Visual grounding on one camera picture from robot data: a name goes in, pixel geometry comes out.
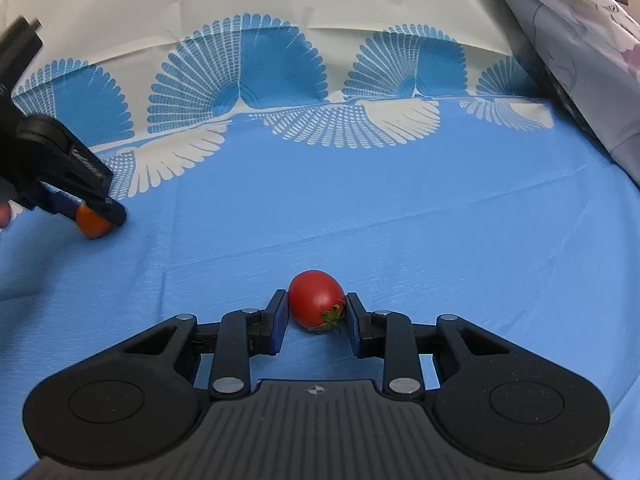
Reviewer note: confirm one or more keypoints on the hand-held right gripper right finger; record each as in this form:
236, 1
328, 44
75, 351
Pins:
352, 327

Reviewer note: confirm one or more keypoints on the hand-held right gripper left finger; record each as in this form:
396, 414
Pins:
279, 320

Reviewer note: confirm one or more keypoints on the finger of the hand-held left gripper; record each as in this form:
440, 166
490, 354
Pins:
62, 205
75, 160

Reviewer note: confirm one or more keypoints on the orange kumquat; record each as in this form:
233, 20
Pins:
92, 225

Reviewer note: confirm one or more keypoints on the red cherry tomato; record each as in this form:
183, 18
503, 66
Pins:
312, 297

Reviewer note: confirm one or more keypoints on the person's left hand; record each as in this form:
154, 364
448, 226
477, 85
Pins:
4, 216

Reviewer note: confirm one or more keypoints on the blue white fan print sheet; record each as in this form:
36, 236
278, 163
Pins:
350, 200

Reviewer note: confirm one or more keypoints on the floral blanket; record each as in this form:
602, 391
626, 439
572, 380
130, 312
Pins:
575, 35

